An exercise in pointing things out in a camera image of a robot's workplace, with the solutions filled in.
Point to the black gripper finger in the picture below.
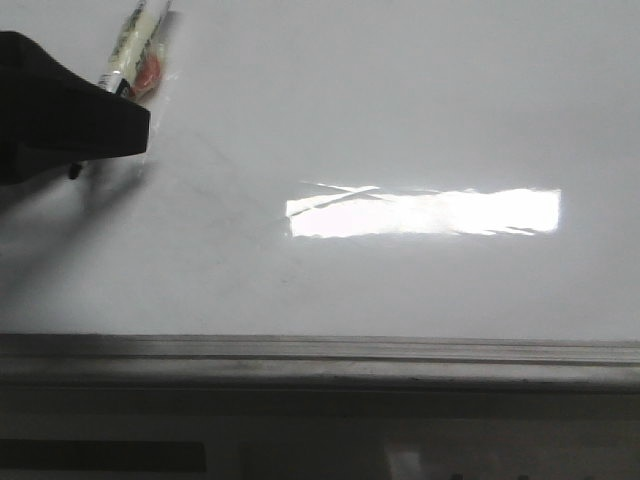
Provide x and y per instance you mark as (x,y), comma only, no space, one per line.
(52,118)

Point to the white whiteboard marker pen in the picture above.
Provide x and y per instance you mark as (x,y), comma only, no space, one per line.
(135,65)

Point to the white whiteboard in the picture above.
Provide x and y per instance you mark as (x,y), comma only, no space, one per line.
(350,194)

